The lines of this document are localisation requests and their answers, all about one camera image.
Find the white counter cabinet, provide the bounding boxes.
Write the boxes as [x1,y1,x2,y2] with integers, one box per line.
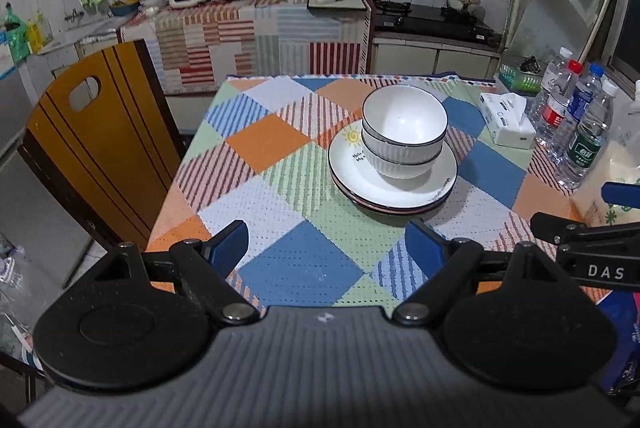
[371,35,502,81]

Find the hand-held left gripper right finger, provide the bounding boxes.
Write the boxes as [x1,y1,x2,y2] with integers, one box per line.
[392,220,559,327]

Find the white cutting board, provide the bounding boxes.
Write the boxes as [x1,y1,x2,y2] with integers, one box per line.
[306,0,371,12]

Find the green plastic basket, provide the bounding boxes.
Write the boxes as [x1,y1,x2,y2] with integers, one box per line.
[497,56,546,93]

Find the green plastic bottle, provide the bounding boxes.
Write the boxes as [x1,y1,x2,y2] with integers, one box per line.
[3,2,29,64]

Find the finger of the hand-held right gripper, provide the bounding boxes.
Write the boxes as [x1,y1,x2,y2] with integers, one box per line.
[601,181,640,209]
[530,211,640,249]

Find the yellow and brown wooden chair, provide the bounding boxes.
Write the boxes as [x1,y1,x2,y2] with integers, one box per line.
[17,39,189,255]

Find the blue-cap blue-label water bottle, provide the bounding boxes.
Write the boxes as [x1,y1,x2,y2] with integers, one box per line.
[549,63,606,165]

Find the white-cap green-label water bottle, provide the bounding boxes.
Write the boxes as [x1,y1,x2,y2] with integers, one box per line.
[555,80,615,190]

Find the clear white-cap water bottle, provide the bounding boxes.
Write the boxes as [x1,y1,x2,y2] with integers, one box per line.
[529,47,574,133]

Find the cream pot with lid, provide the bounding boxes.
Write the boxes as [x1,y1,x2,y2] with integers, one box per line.
[446,0,484,16]

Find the white plate with pink pattern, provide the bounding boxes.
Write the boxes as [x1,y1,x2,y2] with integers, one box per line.
[331,173,452,217]

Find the colourful patchwork tablecloth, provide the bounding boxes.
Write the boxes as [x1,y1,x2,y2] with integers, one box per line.
[145,74,609,315]

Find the white sun-print plate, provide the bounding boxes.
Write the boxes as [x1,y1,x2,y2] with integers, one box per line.
[327,125,459,209]

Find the black gas stove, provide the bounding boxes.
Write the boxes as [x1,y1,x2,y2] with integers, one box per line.
[372,0,502,47]

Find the white black-rimmed ribbed bowl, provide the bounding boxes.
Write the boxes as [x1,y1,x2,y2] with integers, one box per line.
[367,154,444,181]
[361,84,449,165]

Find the red-cap red-label water bottle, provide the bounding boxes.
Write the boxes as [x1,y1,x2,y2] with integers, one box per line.
[537,60,585,149]

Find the white tissue pack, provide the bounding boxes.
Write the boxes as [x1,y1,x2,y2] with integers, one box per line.
[478,91,537,151]

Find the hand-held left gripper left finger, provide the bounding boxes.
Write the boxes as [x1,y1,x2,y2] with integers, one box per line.
[95,219,261,327]

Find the clear plastic bag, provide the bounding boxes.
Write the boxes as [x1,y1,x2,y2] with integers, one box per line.
[0,233,67,361]

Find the striped patchwork counter cloth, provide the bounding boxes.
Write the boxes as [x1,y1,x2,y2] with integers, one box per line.
[120,0,374,96]

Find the blue printed bag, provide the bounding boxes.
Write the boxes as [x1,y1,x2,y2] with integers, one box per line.
[597,290,640,400]

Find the blue basin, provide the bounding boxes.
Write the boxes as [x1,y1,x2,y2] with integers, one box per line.
[108,0,141,17]

